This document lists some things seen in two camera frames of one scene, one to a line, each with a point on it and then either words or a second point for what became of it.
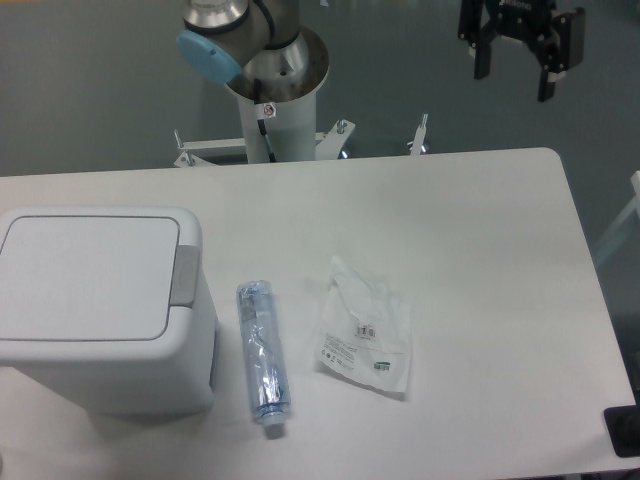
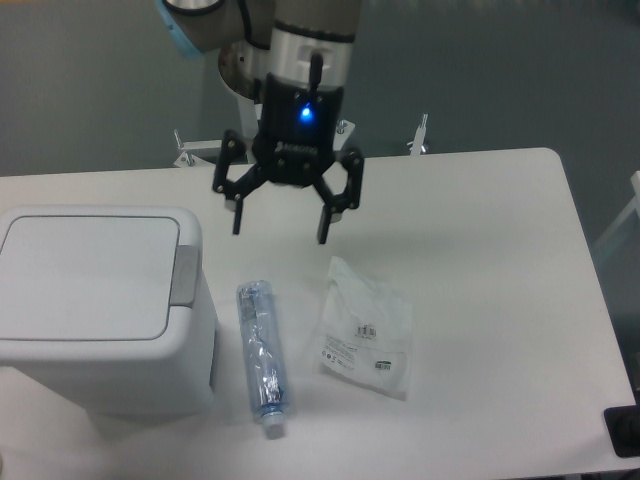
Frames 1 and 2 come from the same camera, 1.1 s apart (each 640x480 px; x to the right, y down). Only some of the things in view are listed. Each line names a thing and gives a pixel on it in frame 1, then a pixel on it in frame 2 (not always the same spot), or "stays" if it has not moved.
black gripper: [529, 20] to [295, 144]
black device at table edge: [623, 426] stays
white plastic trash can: [111, 303] stays
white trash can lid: [87, 277] stays
